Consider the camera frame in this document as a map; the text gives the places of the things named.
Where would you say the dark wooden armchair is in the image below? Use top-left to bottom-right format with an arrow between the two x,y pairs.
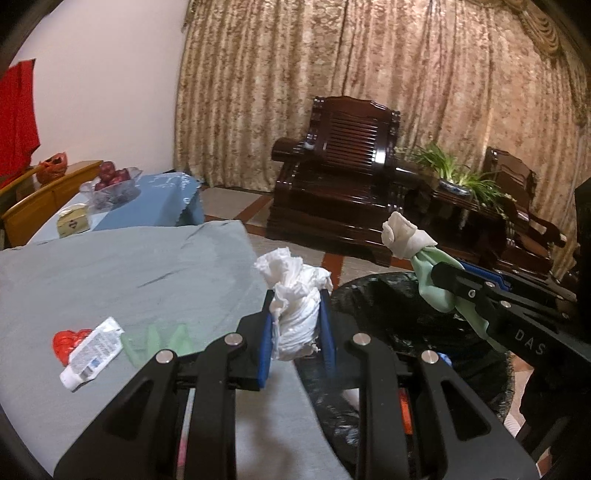
267,96 -> 426,268
482,147 -> 583,278

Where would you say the white squeeze tube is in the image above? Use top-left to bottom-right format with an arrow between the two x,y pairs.
59,316 -> 125,393

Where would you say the white tissue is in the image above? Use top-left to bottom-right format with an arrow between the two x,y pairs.
254,247 -> 333,363

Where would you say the glass fruit bowl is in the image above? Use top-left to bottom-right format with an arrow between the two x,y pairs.
79,167 -> 143,210

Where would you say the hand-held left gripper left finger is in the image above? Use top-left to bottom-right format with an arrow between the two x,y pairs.
53,291 -> 278,480

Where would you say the red foil wrapper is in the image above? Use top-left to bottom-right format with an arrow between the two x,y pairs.
52,329 -> 94,368

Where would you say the pale green rubber glove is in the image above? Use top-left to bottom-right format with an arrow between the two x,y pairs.
411,247 -> 509,354

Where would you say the blue tablecloth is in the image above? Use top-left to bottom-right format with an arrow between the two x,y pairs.
28,172 -> 205,245

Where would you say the orange foam fruit net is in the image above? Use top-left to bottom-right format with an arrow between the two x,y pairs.
399,388 -> 415,437

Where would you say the beige floral curtain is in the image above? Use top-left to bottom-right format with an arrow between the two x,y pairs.
174,0 -> 591,278

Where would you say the red cloth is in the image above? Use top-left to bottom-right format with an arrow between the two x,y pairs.
0,59 -> 41,185

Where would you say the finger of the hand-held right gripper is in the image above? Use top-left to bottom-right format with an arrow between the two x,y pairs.
457,261 -> 578,303
431,261 -> 511,337

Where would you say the dark wooden side table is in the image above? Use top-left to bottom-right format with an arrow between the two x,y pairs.
406,178 -> 555,278

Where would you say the red basket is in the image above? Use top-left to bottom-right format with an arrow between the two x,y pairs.
38,152 -> 70,184

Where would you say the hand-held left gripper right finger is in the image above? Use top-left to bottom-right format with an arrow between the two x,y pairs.
320,290 -> 541,480

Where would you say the beige tissue box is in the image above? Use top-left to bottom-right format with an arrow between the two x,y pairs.
56,203 -> 90,238

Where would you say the potted plant blue white pot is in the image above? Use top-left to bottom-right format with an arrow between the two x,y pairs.
397,142 -> 518,217

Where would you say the trash bin with black bag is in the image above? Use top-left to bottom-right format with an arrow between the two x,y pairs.
295,272 -> 515,480

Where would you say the light wooden cabinet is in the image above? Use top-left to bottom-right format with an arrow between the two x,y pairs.
0,159 -> 105,247

